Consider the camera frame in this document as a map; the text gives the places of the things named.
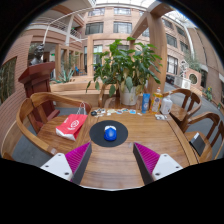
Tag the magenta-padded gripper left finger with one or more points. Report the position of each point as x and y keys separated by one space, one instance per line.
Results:
x=60 y=164

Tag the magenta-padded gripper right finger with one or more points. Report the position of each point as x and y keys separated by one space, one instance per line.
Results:
x=165 y=165

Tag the blue and white computer mouse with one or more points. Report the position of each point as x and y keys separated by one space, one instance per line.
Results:
x=110 y=134

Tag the black round mouse pad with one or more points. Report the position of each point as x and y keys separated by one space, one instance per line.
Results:
x=96 y=133

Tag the black flat case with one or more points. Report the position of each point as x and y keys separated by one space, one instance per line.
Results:
x=197 y=144

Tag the red paper bag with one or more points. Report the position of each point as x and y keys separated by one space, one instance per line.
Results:
x=71 y=126

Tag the clear plastic packet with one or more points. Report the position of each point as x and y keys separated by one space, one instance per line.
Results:
x=161 y=117

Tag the white pump bottle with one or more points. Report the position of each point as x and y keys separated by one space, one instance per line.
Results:
x=166 y=106

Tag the small black key fob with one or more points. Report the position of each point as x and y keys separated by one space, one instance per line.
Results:
x=93 y=113

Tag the small printed sticker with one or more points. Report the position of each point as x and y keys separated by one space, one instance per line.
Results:
x=99 y=114
x=132 y=111
x=101 y=110
x=111 y=111
x=124 y=110
x=119 y=112

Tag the yellow liquid bottle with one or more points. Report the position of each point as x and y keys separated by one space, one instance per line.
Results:
x=156 y=101

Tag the blue squeeze tube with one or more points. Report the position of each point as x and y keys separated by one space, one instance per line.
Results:
x=145 y=103

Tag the long wooden planter box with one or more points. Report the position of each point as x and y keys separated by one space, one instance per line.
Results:
x=73 y=90

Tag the yellow flowering plant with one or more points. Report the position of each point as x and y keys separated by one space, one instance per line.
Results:
x=209 y=94

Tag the white sculpture on plinth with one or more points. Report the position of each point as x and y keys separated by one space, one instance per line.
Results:
x=183 y=76

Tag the green plant in white pot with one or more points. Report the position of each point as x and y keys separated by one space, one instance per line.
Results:
x=126 y=66

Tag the dark bust statue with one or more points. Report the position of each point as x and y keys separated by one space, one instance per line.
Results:
x=37 y=55

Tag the dark red wooden pedestal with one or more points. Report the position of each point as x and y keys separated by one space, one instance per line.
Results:
x=38 y=80

